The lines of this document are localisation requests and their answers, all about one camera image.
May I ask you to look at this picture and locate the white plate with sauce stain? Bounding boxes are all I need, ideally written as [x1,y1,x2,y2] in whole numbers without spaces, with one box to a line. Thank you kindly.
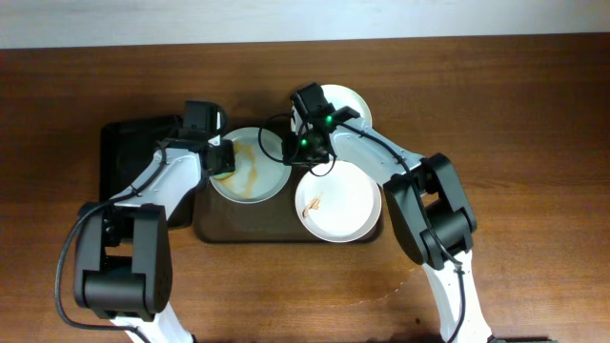
[211,127,292,204]

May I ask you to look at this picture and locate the green yellow sponge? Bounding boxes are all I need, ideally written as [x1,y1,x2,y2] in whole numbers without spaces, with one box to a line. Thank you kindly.
[213,172,234,181]

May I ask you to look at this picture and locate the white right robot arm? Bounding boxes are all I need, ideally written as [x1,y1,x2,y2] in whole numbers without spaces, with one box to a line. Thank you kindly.
[291,106,494,343]

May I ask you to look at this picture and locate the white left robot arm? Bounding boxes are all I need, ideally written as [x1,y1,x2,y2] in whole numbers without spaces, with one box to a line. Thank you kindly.
[71,138,234,342]

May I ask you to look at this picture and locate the large brown serving tray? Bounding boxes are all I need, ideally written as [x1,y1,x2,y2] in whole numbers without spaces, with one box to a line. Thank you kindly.
[192,117,384,245]

